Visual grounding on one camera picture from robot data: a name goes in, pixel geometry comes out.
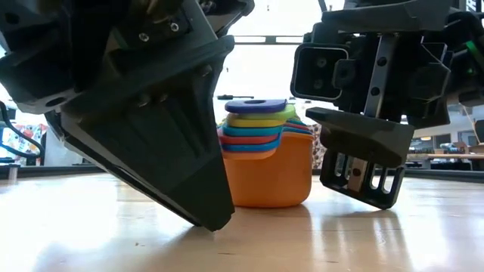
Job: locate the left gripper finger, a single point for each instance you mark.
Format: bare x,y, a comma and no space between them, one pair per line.
159,143

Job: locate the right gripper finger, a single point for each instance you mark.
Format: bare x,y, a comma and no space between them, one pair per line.
363,140
389,196

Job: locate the green measuring cup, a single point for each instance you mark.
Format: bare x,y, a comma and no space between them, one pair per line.
281,113

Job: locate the dark blue measuring cup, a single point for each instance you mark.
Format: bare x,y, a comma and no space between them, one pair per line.
236,107

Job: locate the red measuring cup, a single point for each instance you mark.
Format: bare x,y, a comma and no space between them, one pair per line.
246,140

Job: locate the teal measuring cup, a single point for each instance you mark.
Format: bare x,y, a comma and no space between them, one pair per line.
249,131

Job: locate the yellow measuring cup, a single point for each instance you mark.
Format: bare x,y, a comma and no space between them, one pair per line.
249,122

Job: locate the orange measuring cup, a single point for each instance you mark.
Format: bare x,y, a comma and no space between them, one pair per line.
268,177

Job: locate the wooden background table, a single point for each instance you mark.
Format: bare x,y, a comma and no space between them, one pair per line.
453,155

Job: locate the black background monitor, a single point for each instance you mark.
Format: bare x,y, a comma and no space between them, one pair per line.
480,132

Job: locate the grey cloth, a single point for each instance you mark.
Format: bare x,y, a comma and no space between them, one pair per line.
56,155

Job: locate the floral cloth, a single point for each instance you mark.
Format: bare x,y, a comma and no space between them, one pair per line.
30,134

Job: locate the black overhead light bar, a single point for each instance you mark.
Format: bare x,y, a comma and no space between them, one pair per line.
269,39

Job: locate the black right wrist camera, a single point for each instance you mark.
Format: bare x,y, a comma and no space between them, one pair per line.
319,72

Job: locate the black background rig frame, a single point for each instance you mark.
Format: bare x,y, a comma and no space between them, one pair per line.
234,97

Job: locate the black metal table frame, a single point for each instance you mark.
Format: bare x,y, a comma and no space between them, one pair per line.
38,172

